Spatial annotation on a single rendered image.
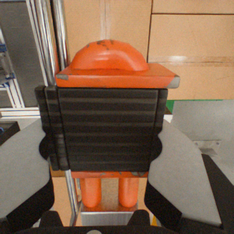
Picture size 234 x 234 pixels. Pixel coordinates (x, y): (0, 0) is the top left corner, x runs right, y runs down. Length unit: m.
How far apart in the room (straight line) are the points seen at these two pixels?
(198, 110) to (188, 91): 0.77
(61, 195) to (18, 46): 0.97
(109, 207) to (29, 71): 1.19
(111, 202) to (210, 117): 1.67
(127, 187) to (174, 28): 0.77
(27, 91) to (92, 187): 1.23
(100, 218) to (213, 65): 0.88
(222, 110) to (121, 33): 1.32
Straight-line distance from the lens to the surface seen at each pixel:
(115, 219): 0.20
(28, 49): 1.28
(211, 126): 1.87
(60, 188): 0.68
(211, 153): 1.94
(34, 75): 1.30
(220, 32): 0.95
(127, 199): 0.19
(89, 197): 0.18
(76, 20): 0.83
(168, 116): 0.89
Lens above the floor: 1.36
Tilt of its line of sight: 62 degrees down
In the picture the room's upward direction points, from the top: 177 degrees clockwise
